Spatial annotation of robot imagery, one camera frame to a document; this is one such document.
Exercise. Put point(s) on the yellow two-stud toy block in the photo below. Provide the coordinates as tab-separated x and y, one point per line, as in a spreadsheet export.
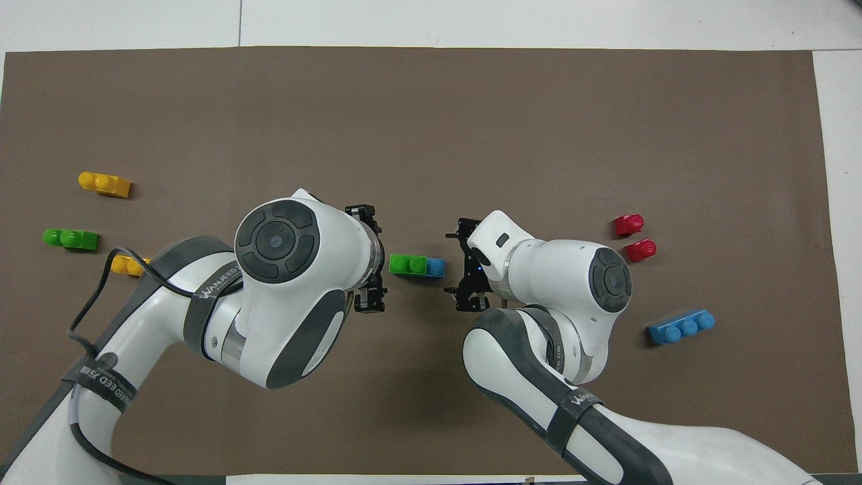
104	184
124	265

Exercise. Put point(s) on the brown table mat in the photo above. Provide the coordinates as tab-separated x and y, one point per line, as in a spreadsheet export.
431	121

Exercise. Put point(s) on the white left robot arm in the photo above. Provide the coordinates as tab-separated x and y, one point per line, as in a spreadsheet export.
283	296

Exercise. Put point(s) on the red one-stud toy block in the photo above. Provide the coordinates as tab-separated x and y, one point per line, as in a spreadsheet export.
628	224
640	250

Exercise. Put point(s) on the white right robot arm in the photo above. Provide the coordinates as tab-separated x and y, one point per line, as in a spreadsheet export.
572	296

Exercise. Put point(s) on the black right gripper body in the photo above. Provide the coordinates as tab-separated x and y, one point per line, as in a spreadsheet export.
475	269

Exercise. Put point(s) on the green two-stud toy block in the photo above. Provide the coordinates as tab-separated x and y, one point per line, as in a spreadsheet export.
71	239
408	264

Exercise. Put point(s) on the blue three-stud toy block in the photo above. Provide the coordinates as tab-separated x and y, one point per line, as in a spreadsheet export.
680	327

